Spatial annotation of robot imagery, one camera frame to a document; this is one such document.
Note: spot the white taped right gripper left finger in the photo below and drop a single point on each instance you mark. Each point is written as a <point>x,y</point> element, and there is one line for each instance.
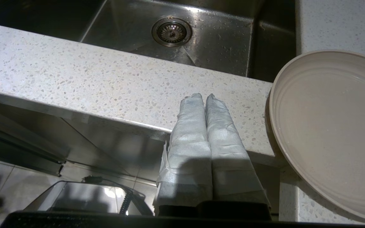
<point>188,152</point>

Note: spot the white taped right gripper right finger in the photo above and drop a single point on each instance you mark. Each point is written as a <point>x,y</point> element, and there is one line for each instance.
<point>230,164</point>

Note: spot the beige round plate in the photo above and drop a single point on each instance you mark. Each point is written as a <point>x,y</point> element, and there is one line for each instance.
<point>328,126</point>

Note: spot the stainless steel sink basin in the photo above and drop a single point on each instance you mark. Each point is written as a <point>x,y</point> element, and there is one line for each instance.
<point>220,38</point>

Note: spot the grey under-counter cabinet front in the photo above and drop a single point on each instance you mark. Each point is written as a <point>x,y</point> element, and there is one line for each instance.
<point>106,139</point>

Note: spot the round metal drain strainer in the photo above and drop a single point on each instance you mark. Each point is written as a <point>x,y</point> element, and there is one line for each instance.
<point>171,31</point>

